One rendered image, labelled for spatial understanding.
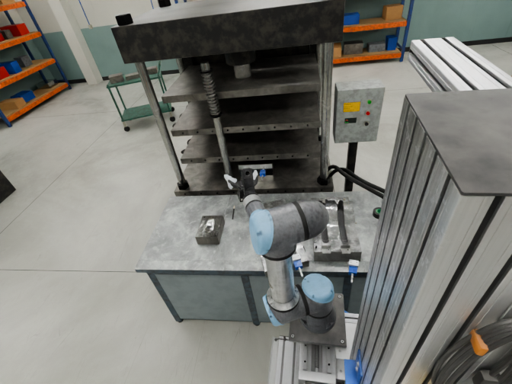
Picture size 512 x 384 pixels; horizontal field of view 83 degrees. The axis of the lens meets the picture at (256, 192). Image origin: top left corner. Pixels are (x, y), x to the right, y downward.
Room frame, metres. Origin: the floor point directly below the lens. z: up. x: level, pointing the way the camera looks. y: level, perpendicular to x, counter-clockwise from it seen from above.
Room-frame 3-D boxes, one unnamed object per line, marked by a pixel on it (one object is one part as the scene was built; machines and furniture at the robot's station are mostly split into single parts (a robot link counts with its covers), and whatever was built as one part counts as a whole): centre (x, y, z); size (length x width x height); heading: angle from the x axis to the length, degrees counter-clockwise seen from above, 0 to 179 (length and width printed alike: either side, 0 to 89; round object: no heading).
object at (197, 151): (2.28, -0.05, 1.01); 1.10 x 0.74 x 0.05; 79
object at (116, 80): (5.38, 1.76, 0.50); 0.98 x 0.55 x 1.01; 98
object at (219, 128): (1.93, 0.19, 1.10); 0.05 x 0.05 x 1.30
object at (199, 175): (2.23, -0.04, 0.75); 1.30 x 0.84 x 0.06; 79
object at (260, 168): (2.14, -0.07, 0.87); 0.50 x 0.27 x 0.17; 169
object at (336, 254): (1.25, -0.45, 0.87); 0.50 x 0.26 x 0.14; 169
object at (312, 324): (0.59, -0.17, 1.09); 0.15 x 0.15 x 0.10
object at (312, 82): (2.29, -0.05, 1.51); 1.10 x 0.70 x 0.05; 79
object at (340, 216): (1.24, -0.44, 0.92); 0.35 x 0.16 x 0.09; 169
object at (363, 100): (1.90, -0.80, 0.73); 0.30 x 0.22 x 1.47; 79
